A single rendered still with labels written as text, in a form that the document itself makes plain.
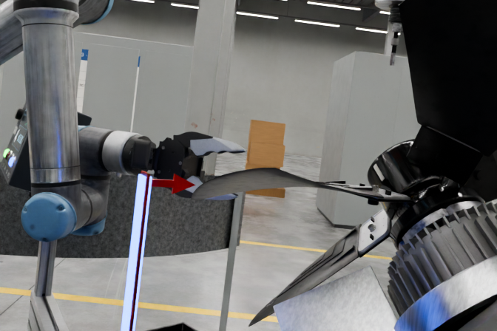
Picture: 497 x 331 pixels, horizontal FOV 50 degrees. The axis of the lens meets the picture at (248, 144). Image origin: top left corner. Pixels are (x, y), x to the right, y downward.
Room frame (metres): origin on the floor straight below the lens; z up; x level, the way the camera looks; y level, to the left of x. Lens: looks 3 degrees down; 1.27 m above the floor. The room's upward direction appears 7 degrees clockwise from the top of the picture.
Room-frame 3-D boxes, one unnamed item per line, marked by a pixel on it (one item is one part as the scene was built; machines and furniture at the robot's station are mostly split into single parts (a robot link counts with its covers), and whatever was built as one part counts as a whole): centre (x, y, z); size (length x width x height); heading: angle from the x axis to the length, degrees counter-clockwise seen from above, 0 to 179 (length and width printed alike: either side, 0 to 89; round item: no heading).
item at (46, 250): (1.06, 0.38, 0.96); 0.03 x 0.03 x 0.20; 29
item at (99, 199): (0.95, 0.28, 1.08); 0.11 x 0.08 x 0.11; 177
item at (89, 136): (0.97, 0.28, 1.18); 0.11 x 0.08 x 0.09; 66
